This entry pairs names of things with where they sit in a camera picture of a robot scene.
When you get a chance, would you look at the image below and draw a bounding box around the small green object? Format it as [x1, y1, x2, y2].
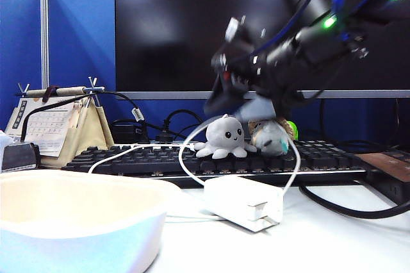
[286, 120, 299, 141]

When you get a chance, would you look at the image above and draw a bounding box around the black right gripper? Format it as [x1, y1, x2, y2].
[204, 36, 301, 122]

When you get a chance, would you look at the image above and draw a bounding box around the white charger cable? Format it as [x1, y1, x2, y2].
[87, 121, 302, 223]

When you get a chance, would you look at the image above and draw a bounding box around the black computer monitor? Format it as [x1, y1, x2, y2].
[115, 0, 410, 101]

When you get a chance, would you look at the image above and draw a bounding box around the white power adapter brick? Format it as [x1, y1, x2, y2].
[202, 176, 285, 233]

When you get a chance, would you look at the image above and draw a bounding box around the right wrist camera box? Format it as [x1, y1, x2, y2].
[224, 15, 252, 49]

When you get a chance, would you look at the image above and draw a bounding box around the grey fluffy octopus plush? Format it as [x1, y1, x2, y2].
[193, 113, 258, 160]

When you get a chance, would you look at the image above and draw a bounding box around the paper desk calendar card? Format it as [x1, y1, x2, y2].
[6, 98, 80, 158]

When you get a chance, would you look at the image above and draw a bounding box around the grey power adapter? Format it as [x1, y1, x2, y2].
[1, 142, 42, 173]

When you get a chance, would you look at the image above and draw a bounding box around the black box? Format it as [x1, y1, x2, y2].
[365, 172, 410, 206]

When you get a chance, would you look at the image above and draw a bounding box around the grey brown plush toy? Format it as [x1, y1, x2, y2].
[248, 117, 293, 158]

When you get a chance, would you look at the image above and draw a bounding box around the black mechanical keyboard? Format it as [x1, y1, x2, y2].
[61, 140, 370, 180]

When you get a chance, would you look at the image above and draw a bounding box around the brown leather strap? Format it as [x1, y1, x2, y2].
[42, 85, 61, 103]

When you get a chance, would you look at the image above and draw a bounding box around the black plug with looped cable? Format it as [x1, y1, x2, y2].
[156, 109, 206, 142]

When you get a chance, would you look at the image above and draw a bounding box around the white tissue paper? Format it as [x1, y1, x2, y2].
[0, 129, 16, 149]

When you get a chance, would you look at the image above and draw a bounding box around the thick black cable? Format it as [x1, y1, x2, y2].
[299, 182, 410, 220]

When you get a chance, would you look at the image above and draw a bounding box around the beige canvas calendar stand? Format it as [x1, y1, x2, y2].
[5, 76, 115, 169]

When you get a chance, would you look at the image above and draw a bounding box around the brown flat box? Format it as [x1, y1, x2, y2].
[354, 150, 410, 185]

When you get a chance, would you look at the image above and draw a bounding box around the metal partition strip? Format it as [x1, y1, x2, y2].
[40, 0, 50, 90]

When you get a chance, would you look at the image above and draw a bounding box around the black tagged power cable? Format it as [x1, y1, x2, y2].
[20, 90, 151, 144]

